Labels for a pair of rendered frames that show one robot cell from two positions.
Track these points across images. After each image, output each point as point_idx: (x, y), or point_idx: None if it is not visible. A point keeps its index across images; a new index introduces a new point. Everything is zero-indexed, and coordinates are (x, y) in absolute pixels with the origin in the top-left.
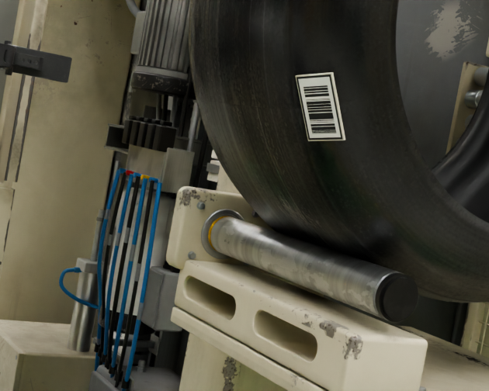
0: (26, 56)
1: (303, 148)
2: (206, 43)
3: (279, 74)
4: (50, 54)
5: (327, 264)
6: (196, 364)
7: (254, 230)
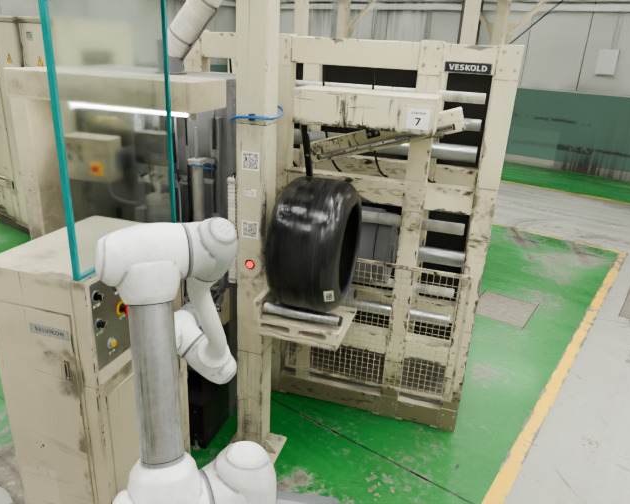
0: (221, 293)
1: (321, 302)
2: (283, 280)
3: (317, 291)
4: (222, 287)
5: (318, 317)
6: (245, 334)
7: (282, 307)
